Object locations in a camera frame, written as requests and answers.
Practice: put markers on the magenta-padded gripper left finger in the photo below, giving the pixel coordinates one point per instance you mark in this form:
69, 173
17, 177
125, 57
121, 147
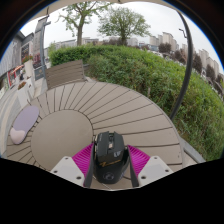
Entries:
81, 160

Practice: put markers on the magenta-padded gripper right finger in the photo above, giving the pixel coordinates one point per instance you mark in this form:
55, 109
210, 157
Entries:
140, 160

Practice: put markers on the black computer mouse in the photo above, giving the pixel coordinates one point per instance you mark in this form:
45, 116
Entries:
109, 155

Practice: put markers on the lilac mouse pad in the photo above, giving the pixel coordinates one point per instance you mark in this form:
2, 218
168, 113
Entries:
24, 123

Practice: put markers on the green hedge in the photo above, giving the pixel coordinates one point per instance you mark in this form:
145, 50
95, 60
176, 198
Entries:
153, 76

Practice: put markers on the white planter box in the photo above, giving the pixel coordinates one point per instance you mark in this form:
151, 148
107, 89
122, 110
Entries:
24, 95

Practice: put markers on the brown slatted patio chair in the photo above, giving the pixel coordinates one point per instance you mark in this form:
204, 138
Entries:
65, 73

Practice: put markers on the dark umbrella pole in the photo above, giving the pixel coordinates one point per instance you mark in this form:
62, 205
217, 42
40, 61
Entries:
187, 70

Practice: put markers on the distant apartment buildings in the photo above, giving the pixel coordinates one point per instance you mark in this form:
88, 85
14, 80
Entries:
166, 37

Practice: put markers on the bare-trunked leafy tree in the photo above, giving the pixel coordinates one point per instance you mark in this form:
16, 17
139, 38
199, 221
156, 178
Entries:
80, 31

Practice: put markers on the round-crowned green tree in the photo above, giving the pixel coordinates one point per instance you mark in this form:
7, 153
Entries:
123, 21

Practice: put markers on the beige umbrella canopy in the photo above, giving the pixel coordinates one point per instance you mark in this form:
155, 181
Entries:
66, 5

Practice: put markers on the grey banner post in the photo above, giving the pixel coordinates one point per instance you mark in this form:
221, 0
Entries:
41, 50

